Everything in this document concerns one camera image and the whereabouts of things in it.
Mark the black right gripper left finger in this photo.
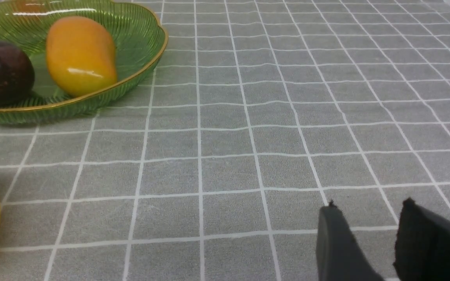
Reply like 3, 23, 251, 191
316, 200, 384, 281

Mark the dark purple plum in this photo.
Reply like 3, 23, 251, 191
0, 41, 35, 107

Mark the grey checked tablecloth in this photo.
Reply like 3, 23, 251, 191
0, 0, 450, 281

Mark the green glass plate gold rim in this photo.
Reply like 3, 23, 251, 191
0, 0, 168, 125

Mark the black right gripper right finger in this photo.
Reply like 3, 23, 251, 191
393, 198, 450, 281

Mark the orange yellow mango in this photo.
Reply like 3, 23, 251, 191
45, 16, 118, 98

